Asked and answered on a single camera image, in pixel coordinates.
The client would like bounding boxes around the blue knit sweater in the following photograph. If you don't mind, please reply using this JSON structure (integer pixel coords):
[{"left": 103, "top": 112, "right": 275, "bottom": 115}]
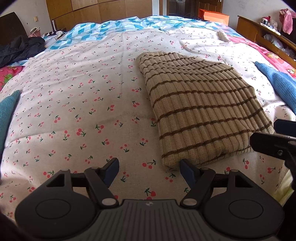
[{"left": 254, "top": 61, "right": 295, "bottom": 113}]

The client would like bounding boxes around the dark brown headboard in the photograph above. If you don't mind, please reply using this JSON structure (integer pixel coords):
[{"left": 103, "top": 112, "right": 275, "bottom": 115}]
[{"left": 0, "top": 12, "right": 27, "bottom": 45}]

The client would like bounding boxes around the small white cloth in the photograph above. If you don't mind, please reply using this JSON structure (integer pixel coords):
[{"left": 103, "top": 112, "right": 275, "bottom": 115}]
[{"left": 217, "top": 31, "right": 231, "bottom": 43}]

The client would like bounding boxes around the blue white geometric quilt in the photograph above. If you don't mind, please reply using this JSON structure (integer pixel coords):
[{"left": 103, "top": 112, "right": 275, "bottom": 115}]
[{"left": 12, "top": 15, "right": 242, "bottom": 67}]

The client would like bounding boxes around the pink hanging cloth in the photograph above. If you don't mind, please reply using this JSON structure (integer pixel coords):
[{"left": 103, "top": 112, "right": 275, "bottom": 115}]
[{"left": 279, "top": 9, "right": 296, "bottom": 35}]

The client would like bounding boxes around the beige brown-striped knit sweater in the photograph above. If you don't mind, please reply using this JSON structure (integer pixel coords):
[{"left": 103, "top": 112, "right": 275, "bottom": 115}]
[{"left": 137, "top": 52, "right": 274, "bottom": 167}]

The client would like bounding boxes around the white cherry-print blanket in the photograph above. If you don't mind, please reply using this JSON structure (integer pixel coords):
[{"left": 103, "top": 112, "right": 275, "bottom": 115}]
[{"left": 1, "top": 27, "right": 295, "bottom": 218}]

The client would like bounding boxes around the wooden shelf headboard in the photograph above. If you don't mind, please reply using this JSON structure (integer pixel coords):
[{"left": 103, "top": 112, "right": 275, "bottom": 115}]
[{"left": 236, "top": 16, "right": 295, "bottom": 68}]

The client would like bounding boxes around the wooden wardrobe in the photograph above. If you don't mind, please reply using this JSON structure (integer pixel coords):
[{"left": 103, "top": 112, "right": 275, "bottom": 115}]
[{"left": 46, "top": 0, "right": 152, "bottom": 31}]

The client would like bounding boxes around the teal knit garment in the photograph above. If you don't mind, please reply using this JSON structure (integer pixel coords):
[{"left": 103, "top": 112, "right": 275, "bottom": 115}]
[{"left": 0, "top": 90, "right": 21, "bottom": 158}]

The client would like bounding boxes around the orange box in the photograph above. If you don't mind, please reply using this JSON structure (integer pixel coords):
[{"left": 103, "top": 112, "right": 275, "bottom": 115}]
[{"left": 198, "top": 9, "right": 229, "bottom": 25}]

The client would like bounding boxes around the dark navy garment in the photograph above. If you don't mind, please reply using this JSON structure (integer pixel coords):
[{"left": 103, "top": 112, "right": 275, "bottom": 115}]
[{"left": 1, "top": 36, "right": 46, "bottom": 68}]

